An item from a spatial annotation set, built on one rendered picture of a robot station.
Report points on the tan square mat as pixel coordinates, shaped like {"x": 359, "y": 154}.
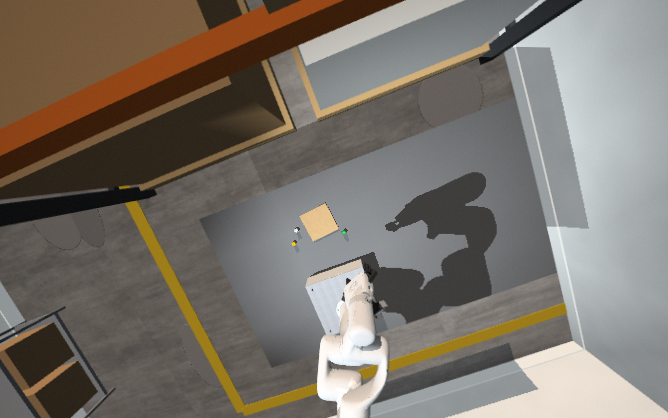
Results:
{"x": 319, "y": 222}

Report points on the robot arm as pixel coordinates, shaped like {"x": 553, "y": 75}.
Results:
{"x": 360, "y": 346}

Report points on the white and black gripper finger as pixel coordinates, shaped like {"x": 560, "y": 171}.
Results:
{"x": 372, "y": 273}
{"x": 343, "y": 297}

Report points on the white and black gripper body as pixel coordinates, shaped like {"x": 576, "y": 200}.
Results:
{"x": 358, "y": 286}

